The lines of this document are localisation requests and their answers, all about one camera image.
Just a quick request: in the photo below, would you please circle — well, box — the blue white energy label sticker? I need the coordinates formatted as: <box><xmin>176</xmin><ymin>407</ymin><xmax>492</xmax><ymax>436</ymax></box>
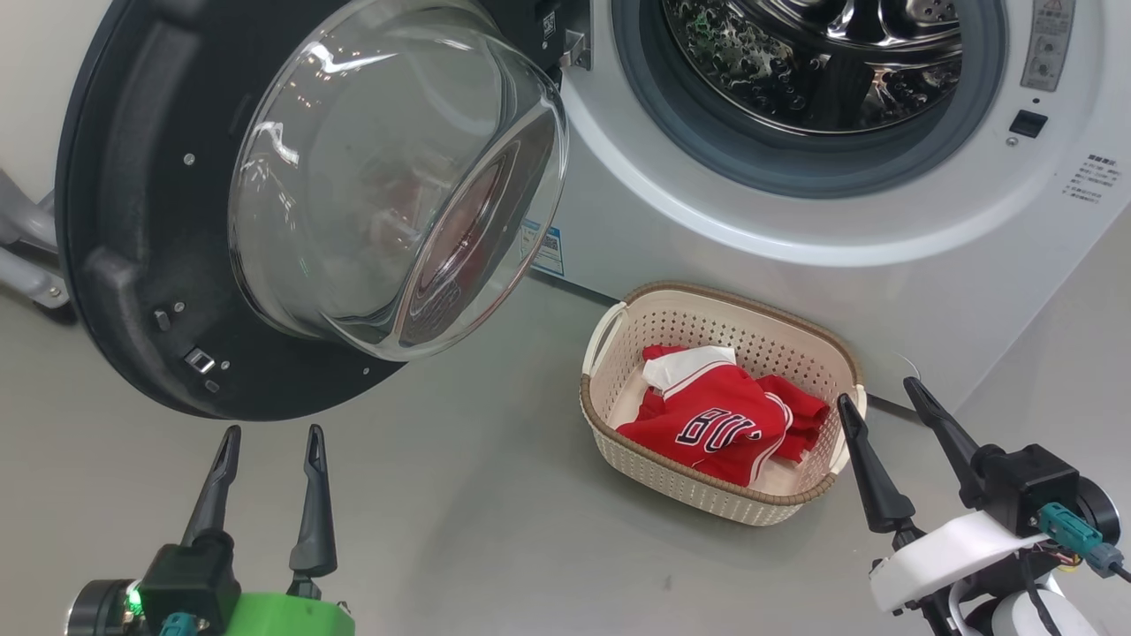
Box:
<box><xmin>520</xmin><ymin>219</ymin><xmax>566</xmax><ymax>277</ymax></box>

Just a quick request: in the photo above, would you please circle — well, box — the steel perforated washer drum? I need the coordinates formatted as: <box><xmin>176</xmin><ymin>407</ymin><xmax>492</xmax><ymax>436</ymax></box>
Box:
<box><xmin>661</xmin><ymin>0</ymin><xmax>964</xmax><ymax>136</ymax></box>

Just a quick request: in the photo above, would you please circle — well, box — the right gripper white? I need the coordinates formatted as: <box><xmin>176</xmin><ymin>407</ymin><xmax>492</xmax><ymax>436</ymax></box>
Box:
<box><xmin>836</xmin><ymin>377</ymin><xmax>1062</xmax><ymax>636</ymax></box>

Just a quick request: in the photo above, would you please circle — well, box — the dark round washer door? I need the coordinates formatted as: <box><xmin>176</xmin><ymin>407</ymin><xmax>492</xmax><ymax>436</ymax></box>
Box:
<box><xmin>55</xmin><ymin>0</ymin><xmax>571</xmax><ymax>422</ymax></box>

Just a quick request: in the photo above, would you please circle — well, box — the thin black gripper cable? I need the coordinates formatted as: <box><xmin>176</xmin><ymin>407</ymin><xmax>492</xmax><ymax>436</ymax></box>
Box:
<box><xmin>1016</xmin><ymin>549</ymin><xmax>1063</xmax><ymax>636</ymax></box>

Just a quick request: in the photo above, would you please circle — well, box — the cream perforated laundry basket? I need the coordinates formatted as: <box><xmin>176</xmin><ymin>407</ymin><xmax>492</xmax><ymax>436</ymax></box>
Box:
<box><xmin>579</xmin><ymin>281</ymin><xmax>868</xmax><ymax>528</ymax></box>

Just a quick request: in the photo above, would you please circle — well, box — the teal connector camera cable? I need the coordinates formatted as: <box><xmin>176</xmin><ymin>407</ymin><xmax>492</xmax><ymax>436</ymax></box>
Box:
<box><xmin>1037</xmin><ymin>502</ymin><xmax>1131</xmax><ymax>584</ymax></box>

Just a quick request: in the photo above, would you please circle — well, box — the red jersey with white trim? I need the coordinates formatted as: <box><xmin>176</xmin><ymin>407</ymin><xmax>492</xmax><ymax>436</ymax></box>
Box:
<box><xmin>616</xmin><ymin>344</ymin><xmax>831</xmax><ymax>488</ymax></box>

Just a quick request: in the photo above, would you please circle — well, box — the white front-load washing machine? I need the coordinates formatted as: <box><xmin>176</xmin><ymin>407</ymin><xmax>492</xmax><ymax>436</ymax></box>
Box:
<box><xmin>482</xmin><ymin>0</ymin><xmax>1131</xmax><ymax>416</ymax></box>

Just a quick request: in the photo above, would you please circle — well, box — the grey metal frame with caster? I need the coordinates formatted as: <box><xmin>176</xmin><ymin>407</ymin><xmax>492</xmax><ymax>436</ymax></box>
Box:
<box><xmin>0</xmin><ymin>168</ymin><xmax>72</xmax><ymax>310</ymax></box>

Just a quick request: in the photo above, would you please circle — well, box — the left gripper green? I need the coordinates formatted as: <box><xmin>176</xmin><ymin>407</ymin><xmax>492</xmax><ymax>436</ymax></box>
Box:
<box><xmin>180</xmin><ymin>424</ymin><xmax>356</xmax><ymax>636</ymax></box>

